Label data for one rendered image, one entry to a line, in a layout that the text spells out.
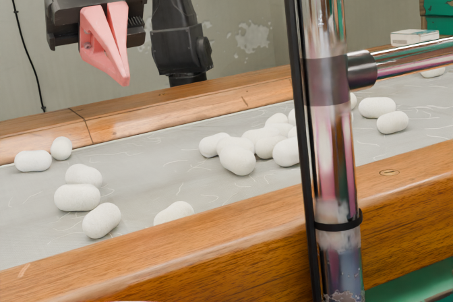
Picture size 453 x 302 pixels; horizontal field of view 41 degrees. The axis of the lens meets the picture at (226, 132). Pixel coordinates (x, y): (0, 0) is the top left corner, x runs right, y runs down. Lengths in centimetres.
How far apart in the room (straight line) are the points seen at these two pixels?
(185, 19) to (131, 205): 54
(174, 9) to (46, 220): 56
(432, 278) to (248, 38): 259
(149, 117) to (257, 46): 230
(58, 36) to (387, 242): 42
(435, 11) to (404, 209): 69
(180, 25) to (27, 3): 163
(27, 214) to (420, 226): 28
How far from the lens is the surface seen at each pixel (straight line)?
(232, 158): 46
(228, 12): 285
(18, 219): 47
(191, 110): 67
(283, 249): 31
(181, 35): 94
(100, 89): 262
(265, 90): 72
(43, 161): 57
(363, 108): 60
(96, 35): 59
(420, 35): 87
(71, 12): 61
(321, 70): 27
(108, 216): 39
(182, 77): 97
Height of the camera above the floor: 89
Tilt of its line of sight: 14 degrees down
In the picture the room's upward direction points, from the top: 7 degrees counter-clockwise
